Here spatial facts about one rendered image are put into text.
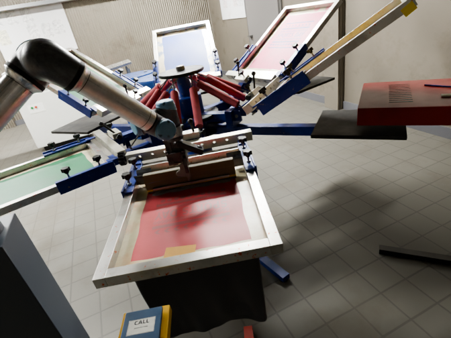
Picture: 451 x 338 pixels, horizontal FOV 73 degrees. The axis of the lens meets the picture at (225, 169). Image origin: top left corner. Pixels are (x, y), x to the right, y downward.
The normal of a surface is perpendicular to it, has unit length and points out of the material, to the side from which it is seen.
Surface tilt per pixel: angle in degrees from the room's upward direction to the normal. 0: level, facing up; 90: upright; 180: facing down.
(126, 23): 90
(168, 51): 32
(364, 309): 0
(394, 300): 0
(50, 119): 90
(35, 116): 90
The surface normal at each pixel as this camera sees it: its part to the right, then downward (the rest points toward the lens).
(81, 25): 0.39, 0.37
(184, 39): -0.09, -0.50
